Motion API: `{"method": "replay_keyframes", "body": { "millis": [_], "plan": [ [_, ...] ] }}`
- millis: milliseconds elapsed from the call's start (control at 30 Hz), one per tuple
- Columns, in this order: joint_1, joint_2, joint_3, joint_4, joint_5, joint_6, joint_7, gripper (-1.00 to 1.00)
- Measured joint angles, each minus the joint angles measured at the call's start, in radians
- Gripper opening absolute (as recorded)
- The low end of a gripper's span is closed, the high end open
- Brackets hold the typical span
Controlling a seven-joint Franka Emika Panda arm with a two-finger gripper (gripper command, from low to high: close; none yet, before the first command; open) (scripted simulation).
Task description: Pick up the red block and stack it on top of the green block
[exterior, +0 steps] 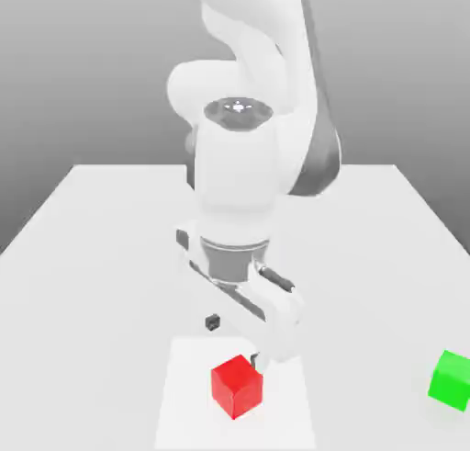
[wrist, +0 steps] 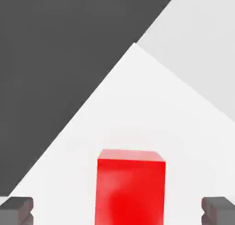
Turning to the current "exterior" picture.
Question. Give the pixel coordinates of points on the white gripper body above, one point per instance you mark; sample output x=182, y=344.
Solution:
x=273, y=306

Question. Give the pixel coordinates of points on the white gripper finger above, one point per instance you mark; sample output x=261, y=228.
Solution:
x=212, y=322
x=281, y=342

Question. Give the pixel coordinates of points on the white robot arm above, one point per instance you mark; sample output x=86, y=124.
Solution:
x=235, y=171

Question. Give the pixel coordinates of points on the small red cube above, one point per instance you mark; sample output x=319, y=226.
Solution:
x=237, y=386

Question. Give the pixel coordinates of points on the small green cube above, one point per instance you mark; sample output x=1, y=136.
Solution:
x=451, y=381

